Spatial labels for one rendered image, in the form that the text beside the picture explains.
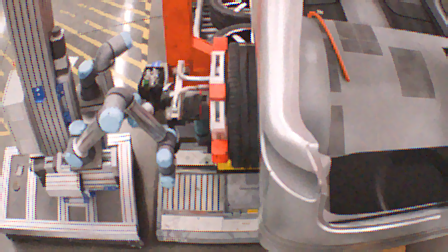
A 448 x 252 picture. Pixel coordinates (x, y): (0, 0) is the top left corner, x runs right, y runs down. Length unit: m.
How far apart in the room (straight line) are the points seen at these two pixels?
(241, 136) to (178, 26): 0.85
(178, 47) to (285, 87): 1.52
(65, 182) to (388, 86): 1.97
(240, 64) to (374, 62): 0.86
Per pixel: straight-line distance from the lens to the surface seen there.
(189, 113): 2.87
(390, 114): 3.00
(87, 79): 3.25
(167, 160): 2.69
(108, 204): 3.56
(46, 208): 3.68
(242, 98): 2.78
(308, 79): 2.66
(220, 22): 4.45
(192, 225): 3.56
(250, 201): 3.47
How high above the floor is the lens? 3.05
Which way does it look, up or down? 47 degrees down
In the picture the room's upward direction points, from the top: 4 degrees counter-clockwise
